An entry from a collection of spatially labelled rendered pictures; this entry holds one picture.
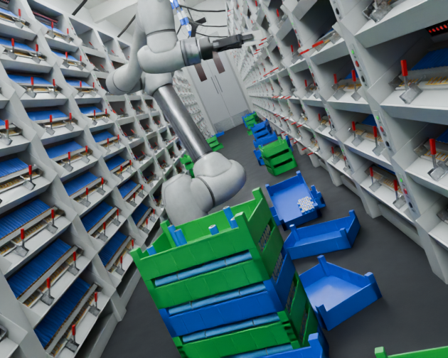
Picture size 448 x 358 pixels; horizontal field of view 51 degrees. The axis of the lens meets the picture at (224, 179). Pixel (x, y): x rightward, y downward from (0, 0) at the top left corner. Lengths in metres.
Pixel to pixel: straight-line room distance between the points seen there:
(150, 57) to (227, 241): 0.79
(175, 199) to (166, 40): 0.65
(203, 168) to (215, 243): 0.99
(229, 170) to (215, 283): 0.99
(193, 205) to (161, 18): 0.75
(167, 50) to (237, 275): 0.84
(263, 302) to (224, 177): 1.00
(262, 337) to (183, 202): 0.91
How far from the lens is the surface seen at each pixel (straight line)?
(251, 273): 1.05
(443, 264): 1.44
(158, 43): 1.61
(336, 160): 2.53
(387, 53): 1.30
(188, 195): 1.91
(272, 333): 1.12
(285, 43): 2.66
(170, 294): 1.14
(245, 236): 1.01
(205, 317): 1.14
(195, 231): 1.27
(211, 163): 2.00
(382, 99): 1.29
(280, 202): 2.49
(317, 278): 1.71
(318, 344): 0.95
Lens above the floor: 0.72
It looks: 9 degrees down
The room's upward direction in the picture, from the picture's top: 24 degrees counter-clockwise
